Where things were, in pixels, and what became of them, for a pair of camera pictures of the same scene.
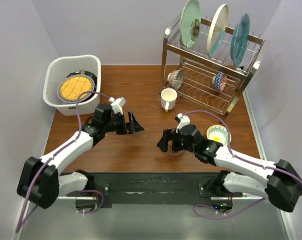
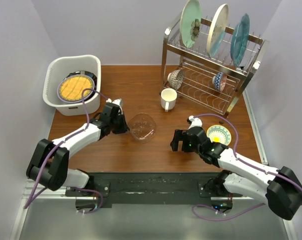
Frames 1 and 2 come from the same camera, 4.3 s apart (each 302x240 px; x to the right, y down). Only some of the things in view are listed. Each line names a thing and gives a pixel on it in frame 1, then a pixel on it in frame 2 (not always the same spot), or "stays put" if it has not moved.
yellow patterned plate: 71,87 stays put
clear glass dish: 177,153 to 141,127
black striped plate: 87,73 stays put
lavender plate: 63,99 stays put
